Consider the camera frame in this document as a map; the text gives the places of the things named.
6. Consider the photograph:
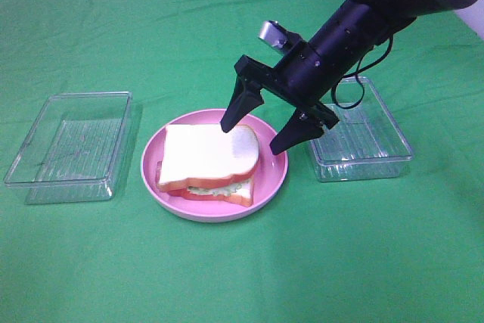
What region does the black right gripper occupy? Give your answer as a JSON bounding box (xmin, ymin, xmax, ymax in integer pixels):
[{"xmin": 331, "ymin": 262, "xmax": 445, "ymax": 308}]
[{"xmin": 220, "ymin": 41, "xmax": 339, "ymax": 155}]

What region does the toast bread slice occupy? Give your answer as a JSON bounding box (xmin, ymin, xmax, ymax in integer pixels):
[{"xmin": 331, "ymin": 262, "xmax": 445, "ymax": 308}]
[
  {"xmin": 157, "ymin": 124, "xmax": 259, "ymax": 192},
  {"xmin": 167, "ymin": 177, "xmax": 254, "ymax": 207}
]

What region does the green lettuce leaf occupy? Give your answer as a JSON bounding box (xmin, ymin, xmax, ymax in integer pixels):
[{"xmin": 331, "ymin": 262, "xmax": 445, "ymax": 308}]
[{"xmin": 187, "ymin": 183, "xmax": 242, "ymax": 197}]

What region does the bacon strip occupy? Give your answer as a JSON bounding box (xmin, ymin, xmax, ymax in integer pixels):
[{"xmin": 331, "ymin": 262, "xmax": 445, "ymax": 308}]
[{"xmin": 155, "ymin": 160, "xmax": 163, "ymax": 185}]

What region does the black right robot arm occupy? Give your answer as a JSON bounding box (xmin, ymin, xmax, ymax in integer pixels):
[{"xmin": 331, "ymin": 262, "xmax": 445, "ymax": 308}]
[{"xmin": 220, "ymin": 0, "xmax": 477, "ymax": 154}]

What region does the pink round plate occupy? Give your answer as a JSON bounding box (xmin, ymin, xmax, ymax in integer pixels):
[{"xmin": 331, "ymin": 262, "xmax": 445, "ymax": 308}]
[{"xmin": 141, "ymin": 114, "xmax": 288, "ymax": 222}]

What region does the right clear plastic tray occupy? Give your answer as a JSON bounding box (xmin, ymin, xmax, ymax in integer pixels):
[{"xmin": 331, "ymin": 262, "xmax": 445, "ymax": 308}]
[{"xmin": 308, "ymin": 76, "xmax": 413, "ymax": 182}]

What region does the clear plastic tray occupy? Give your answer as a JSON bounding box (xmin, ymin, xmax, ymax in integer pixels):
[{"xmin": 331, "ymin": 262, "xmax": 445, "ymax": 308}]
[
  {"xmin": 308, "ymin": 76, "xmax": 413, "ymax": 182},
  {"xmin": 4, "ymin": 92, "xmax": 132, "ymax": 204}
]

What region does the green tablecloth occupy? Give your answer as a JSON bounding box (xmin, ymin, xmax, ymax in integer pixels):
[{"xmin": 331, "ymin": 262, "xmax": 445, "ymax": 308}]
[{"xmin": 1, "ymin": 0, "xmax": 483, "ymax": 322}]

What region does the left clear plastic tray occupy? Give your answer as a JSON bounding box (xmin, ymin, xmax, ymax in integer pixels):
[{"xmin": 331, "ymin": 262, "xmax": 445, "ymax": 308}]
[{"xmin": 4, "ymin": 92, "xmax": 132, "ymax": 204}]

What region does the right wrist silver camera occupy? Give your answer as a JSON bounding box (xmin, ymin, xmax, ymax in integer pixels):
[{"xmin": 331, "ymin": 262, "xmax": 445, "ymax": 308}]
[{"xmin": 259, "ymin": 20, "xmax": 303, "ymax": 55}]

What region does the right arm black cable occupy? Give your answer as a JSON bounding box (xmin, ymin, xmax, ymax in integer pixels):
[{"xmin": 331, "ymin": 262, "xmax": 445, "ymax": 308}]
[{"xmin": 330, "ymin": 33, "xmax": 394, "ymax": 110}]

